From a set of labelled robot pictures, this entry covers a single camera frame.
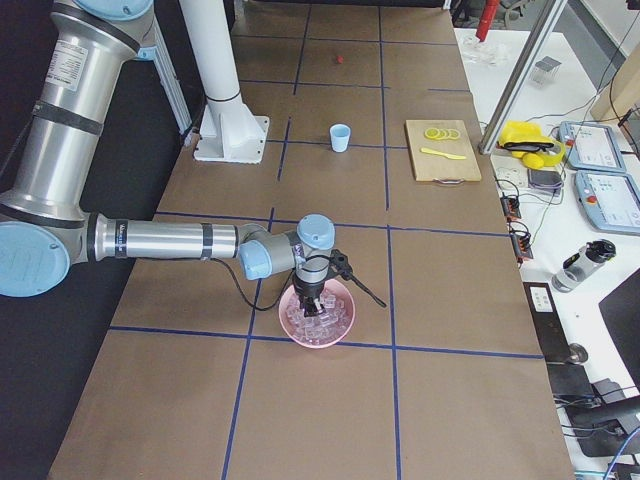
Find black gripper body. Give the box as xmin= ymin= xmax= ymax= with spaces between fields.
xmin=293 ymin=277 xmax=325 ymax=303

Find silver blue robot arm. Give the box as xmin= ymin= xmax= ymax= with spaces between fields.
xmin=1 ymin=1 xmax=335 ymax=316

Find pink bowl of ice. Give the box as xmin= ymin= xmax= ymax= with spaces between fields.
xmin=278 ymin=280 xmax=355 ymax=349

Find light blue paper cup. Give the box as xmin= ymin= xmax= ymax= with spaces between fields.
xmin=329 ymin=123 xmax=351 ymax=153

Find wooden cutting board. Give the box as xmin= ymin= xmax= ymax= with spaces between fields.
xmin=405 ymin=120 xmax=482 ymax=184

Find yellow plastic knife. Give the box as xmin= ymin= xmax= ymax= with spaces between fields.
xmin=420 ymin=147 xmax=467 ymax=160

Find lemon slice near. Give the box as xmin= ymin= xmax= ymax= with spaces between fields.
xmin=424 ymin=128 xmax=441 ymax=139

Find clear water bottle black cap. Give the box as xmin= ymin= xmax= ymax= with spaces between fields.
xmin=551 ymin=239 xmax=616 ymax=293

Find lower teach pendant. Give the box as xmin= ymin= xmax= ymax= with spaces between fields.
xmin=574 ymin=170 xmax=639 ymax=235

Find teach pendant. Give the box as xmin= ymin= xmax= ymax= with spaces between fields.
xmin=558 ymin=121 xmax=626 ymax=173
xmin=574 ymin=170 xmax=639 ymax=235

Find upper teach pendant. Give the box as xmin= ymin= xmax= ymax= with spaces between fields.
xmin=558 ymin=121 xmax=626 ymax=173

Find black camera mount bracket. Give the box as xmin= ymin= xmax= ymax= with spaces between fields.
xmin=330 ymin=249 xmax=353 ymax=281

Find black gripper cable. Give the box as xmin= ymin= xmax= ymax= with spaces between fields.
xmin=209 ymin=251 xmax=389 ymax=312

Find white camera stand pillar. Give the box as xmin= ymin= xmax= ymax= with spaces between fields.
xmin=180 ymin=0 xmax=270 ymax=164

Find aluminium frame post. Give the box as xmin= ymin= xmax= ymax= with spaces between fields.
xmin=478 ymin=0 xmax=568 ymax=155

